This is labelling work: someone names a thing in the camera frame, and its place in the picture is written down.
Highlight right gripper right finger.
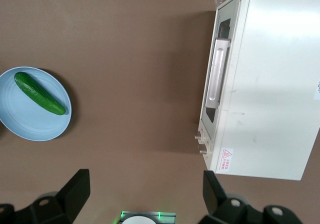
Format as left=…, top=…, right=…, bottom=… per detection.
left=197, top=170, right=303, bottom=224

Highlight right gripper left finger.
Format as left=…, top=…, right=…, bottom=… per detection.
left=0, top=168, right=91, bottom=224

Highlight oven door with metal handle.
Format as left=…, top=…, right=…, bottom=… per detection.
left=199, top=0, right=245, bottom=131

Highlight white toaster oven body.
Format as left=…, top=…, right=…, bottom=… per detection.
left=198, top=0, right=320, bottom=182

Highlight red triangle warning sticker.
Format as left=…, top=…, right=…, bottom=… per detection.
left=220, top=147, right=234, bottom=173

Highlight light blue round plate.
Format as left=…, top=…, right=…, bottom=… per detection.
left=0, top=66, right=73, bottom=142

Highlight green cucumber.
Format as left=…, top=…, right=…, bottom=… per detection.
left=14, top=71, right=67, bottom=116

